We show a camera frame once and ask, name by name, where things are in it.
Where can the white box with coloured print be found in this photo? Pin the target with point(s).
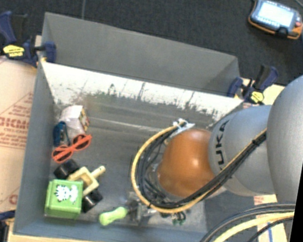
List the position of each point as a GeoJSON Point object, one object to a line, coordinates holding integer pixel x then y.
{"type": "Point", "coordinates": [74, 117]}

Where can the green cube with white print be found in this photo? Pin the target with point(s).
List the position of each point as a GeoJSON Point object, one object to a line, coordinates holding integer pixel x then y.
{"type": "Point", "coordinates": [63, 199]}

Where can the grey metal bin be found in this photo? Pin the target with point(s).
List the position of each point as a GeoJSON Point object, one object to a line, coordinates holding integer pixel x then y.
{"type": "Point", "coordinates": [122, 153]}

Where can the orange-red sunglasses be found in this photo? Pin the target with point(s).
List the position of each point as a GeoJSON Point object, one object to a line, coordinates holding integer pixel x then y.
{"type": "Point", "coordinates": [81, 142]}

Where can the cream toy car black wheels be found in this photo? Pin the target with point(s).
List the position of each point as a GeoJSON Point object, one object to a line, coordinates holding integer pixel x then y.
{"type": "Point", "coordinates": [86, 179]}

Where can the blue plastic clip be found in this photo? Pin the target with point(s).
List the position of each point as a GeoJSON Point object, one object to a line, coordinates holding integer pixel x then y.
{"type": "Point", "coordinates": [58, 133]}

